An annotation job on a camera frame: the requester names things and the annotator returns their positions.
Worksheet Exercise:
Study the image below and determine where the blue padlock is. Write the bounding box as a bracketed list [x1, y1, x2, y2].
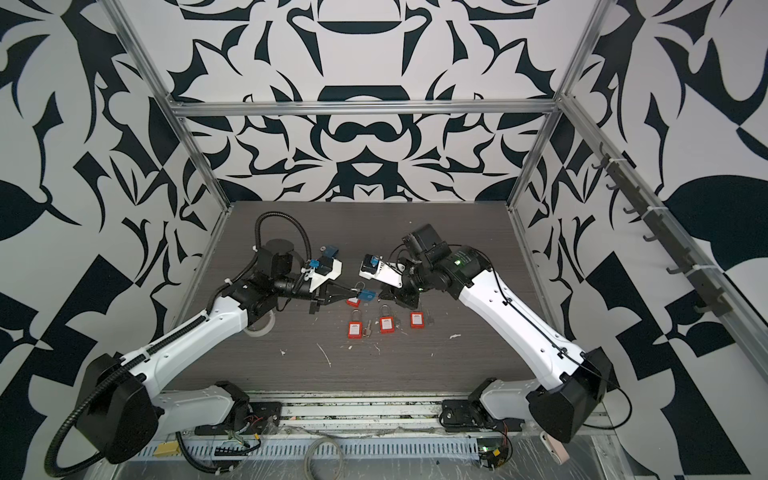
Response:
[357, 289, 377, 302]
[323, 245, 339, 258]

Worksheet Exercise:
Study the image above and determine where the white slotted cable duct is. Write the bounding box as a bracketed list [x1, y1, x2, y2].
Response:
[128, 436, 481, 462]

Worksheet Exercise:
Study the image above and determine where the aluminium frame crossbar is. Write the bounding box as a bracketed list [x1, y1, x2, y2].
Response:
[170, 99, 556, 118]

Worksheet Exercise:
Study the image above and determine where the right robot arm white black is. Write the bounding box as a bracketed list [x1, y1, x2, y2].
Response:
[360, 224, 620, 443]

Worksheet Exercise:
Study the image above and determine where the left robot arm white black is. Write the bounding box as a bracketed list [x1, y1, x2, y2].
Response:
[44, 211, 361, 478]

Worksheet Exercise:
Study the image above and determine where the yellow connector block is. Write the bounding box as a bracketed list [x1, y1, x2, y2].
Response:
[153, 441, 181, 458]

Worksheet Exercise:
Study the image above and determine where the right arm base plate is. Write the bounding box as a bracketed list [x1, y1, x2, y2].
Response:
[438, 399, 525, 433]

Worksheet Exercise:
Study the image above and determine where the red padlock front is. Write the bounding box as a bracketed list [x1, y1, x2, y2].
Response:
[347, 309, 364, 339]

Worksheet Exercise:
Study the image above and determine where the pink white clip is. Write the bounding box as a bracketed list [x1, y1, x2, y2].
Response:
[539, 432, 570, 465]

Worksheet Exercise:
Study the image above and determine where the small circuit board right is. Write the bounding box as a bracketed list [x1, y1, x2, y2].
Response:
[477, 437, 513, 470]

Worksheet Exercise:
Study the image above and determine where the coiled grey cable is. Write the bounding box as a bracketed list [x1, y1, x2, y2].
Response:
[303, 436, 347, 480]

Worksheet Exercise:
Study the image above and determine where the grey hook rail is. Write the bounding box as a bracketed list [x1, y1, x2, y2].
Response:
[590, 142, 736, 318]

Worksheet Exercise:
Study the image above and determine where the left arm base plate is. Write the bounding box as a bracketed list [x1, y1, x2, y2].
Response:
[194, 401, 283, 436]

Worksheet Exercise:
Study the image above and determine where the tape roll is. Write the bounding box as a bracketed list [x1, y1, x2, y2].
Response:
[243, 310, 275, 338]

